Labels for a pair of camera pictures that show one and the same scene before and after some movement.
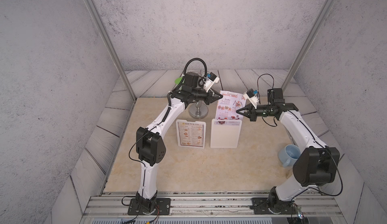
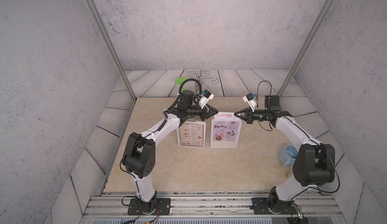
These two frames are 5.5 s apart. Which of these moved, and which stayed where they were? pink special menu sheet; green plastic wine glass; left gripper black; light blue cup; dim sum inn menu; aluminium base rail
Moved: left gripper black; pink special menu sheet
Stayed: aluminium base rail; light blue cup; dim sum inn menu; green plastic wine glass
